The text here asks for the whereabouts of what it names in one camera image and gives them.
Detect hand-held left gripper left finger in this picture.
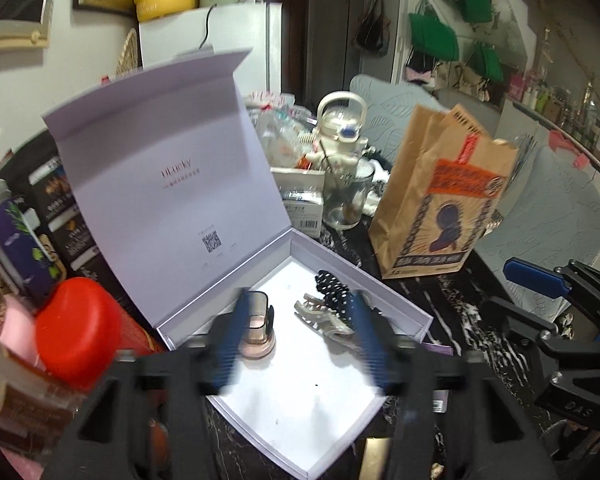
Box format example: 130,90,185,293
42,287,256,480

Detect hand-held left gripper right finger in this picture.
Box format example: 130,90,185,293
352,290,536,480

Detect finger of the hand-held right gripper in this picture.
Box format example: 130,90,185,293
482,296,600,358
504,256,600,311

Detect pink round compact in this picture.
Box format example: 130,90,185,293
240,337,277,361

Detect small clear glass bottle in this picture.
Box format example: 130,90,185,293
244,290,276,345

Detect pearly white hair claw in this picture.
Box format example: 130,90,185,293
294,292,356,341

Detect small purple box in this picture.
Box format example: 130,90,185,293
420,342,453,413

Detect black white checked scrunchie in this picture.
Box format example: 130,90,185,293
314,269,393,333

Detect gold cardboard box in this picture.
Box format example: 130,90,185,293
357,436,396,480

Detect lavender gift box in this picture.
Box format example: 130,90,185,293
41,47,433,480

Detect light blue chair cushion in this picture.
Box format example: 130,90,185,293
350,74,451,161
477,145,600,271

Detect brown paper bag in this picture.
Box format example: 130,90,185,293
369,104,521,281

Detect clear glass cup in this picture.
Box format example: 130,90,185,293
322,157,376,231

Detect red canister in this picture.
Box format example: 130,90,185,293
35,277,166,391

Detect small white labelled box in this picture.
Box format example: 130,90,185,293
270,167,327,233

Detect row of small bottles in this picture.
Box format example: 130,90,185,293
505,60,600,161

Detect metal spoon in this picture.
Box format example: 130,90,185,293
320,140,358,221

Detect clear jar orange contents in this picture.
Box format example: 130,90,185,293
0,320,88,456

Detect pink paper cup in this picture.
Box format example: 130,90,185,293
0,295,48,371

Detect clear plastic bags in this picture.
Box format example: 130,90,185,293
245,91,321,166

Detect white water bottle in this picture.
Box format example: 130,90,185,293
316,91,370,171

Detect clear jar purple label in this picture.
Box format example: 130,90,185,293
0,179,63,306

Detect black cable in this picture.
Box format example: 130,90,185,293
200,4,218,51

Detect cream picture frame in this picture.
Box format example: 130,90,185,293
0,0,55,53

